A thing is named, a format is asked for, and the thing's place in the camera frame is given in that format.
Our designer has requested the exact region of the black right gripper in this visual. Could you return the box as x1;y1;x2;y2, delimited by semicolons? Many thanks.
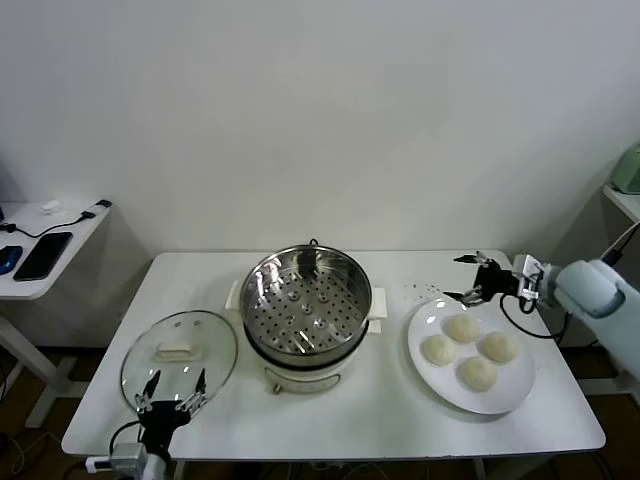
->
441;252;520;307

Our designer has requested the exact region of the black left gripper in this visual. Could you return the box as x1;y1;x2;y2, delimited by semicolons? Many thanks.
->
133;368;208;457

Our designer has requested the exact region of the white steamed baozi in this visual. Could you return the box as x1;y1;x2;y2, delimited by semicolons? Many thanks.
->
421;333;458;366
444;314;481;345
456;355;500;391
477;330;519;364

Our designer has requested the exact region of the round glass pot lid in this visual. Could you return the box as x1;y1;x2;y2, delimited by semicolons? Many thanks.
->
119;309;239;420

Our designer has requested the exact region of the perforated steel steamer basket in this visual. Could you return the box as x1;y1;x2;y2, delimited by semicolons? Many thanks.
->
238;244;374;356

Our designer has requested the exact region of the white round plate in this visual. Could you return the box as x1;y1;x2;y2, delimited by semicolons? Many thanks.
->
406;297;537;415

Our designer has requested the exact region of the white electric cooker base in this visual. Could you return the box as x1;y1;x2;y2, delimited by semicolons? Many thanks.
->
225;279;389;396

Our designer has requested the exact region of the white desk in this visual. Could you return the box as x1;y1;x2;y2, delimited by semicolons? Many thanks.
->
602;183;640;224

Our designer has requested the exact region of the white side table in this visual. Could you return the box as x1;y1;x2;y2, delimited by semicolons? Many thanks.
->
0;199;114;429

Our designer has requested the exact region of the black smartphone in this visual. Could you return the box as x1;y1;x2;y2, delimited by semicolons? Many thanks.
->
12;230;74;282

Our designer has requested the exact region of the pale green appliance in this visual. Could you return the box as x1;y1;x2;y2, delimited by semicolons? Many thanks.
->
610;141;640;195

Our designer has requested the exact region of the blue computer mouse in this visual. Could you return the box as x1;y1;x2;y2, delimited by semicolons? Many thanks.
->
0;244;24;275

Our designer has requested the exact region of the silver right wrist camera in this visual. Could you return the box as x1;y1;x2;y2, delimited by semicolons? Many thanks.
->
512;253;549;307

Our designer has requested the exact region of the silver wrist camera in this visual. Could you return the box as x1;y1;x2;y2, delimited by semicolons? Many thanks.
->
512;253;549;307
84;442;151;474

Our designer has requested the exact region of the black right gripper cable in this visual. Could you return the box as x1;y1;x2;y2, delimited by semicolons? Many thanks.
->
499;292;574;342

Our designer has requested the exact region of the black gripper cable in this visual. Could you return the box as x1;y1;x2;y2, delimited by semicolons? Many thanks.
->
110;422;146;456
499;292;574;342

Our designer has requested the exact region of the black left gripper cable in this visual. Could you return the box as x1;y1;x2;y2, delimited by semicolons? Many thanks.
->
110;422;146;456

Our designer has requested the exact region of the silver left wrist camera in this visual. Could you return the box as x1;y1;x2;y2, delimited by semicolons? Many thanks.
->
84;442;151;474

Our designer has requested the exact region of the hanging cable with black adapter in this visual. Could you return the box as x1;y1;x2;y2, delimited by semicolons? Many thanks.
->
599;224;639;266

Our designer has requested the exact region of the thin black charging cable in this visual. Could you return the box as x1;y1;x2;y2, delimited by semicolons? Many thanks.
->
0;212;97;240

